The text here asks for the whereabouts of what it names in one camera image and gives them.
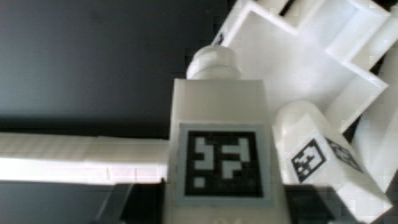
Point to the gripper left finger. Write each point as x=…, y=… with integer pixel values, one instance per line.
x=133, y=204

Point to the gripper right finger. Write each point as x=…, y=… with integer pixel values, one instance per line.
x=314, y=205

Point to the white chair leg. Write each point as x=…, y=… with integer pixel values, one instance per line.
x=318, y=160
x=223, y=188

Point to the white U-shaped fence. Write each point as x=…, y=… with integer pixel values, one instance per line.
x=92, y=160

